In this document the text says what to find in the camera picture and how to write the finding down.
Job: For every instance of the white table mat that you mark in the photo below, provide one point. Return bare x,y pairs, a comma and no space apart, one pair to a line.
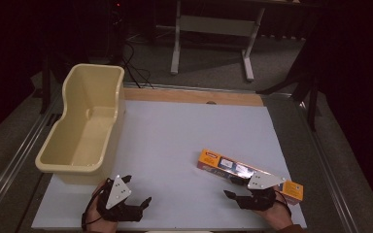
181,142

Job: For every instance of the orange cardboard box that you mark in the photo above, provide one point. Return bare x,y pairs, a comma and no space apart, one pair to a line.
220,163

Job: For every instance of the dark device with red light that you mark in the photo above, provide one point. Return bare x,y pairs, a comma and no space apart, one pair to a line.
117,29

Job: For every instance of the person's left hand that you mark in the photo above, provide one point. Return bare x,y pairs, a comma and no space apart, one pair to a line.
94,215

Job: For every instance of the white metal desk frame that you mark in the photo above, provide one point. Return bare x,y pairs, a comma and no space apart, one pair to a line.
213,26

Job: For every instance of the black metal stand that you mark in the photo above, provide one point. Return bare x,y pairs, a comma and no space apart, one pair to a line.
307,87

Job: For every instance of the cream plastic tub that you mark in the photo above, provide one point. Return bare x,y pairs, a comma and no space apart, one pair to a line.
87,136

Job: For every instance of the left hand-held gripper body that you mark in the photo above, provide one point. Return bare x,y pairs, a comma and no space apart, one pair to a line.
118,192

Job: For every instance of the person's right hand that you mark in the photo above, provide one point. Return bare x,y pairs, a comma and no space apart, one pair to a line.
276,217

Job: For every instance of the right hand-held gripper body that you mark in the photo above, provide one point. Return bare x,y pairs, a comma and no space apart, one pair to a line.
262,189

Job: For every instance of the aluminium rail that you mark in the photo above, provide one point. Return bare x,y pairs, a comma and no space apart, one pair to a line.
16,158
327,168

